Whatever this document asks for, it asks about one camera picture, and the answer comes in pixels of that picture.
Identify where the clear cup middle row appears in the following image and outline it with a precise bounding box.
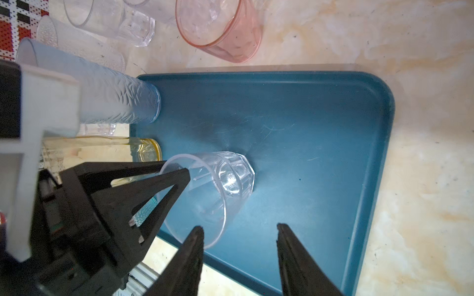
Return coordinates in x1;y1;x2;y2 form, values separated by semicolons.
63;0;155;47

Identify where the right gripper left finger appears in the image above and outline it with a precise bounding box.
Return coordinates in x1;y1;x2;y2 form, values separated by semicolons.
145;226;204;296

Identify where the yellow plastic cup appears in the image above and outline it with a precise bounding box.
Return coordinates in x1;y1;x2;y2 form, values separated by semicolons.
39;136;162;183

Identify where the blue textured plastic cup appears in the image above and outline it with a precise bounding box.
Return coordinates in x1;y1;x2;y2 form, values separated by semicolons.
16;38;161;124

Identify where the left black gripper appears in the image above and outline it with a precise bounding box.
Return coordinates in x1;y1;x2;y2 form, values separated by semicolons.
1;161;190;296

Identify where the green textured plastic cup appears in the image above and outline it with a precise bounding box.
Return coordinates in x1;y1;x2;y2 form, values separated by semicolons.
133;197;158;227

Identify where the clear faceted cup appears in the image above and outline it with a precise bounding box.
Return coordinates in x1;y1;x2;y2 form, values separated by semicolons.
77;123;116;136
160;151;256;249

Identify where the teal plastic tray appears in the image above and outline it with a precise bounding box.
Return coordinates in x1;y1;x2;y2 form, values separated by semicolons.
130;72;395;296

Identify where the pink plastic cup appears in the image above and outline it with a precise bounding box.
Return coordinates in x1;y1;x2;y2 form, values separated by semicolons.
175;0;262;63

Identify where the clear cup centre front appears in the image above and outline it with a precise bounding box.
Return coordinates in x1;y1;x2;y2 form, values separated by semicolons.
123;0;176;24

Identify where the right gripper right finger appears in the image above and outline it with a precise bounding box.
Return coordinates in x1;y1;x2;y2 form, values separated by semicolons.
276;223;342;296

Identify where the frosted clear cup left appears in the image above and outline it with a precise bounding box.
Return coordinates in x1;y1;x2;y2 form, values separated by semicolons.
36;16;125;72

